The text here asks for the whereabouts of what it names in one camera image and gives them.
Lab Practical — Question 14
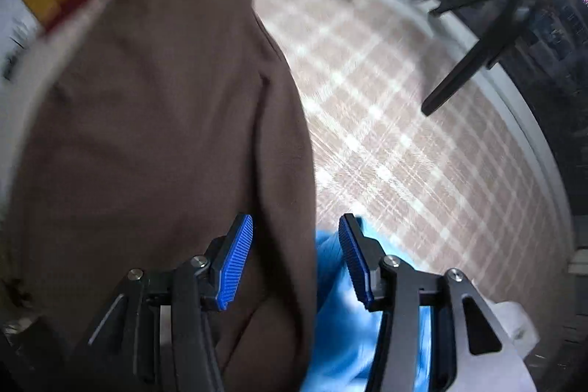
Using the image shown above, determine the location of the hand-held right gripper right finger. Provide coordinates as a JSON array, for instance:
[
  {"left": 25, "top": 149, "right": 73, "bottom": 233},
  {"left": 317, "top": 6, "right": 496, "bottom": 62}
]
[{"left": 338, "top": 213, "right": 538, "bottom": 392}]

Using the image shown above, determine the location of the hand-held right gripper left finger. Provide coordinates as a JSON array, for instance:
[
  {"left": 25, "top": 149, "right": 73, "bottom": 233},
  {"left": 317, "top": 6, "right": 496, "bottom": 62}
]
[{"left": 69, "top": 213, "right": 254, "bottom": 392}]

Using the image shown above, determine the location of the light blue garment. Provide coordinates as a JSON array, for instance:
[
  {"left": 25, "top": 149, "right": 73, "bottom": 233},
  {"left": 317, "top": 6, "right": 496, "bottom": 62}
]
[{"left": 298, "top": 215, "right": 433, "bottom": 392}]

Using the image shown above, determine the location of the brown sweater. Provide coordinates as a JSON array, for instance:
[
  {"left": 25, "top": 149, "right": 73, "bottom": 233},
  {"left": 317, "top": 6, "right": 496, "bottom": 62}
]
[{"left": 9, "top": 0, "right": 320, "bottom": 392}]

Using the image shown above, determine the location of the plaid bed sheet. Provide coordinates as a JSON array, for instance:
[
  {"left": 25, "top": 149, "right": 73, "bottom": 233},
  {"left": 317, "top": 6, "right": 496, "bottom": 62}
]
[{"left": 0, "top": 0, "right": 573, "bottom": 328}]

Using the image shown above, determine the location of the white cloth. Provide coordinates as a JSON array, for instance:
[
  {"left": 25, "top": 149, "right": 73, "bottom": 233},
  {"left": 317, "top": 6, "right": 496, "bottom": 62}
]
[{"left": 478, "top": 300, "right": 540, "bottom": 374}]

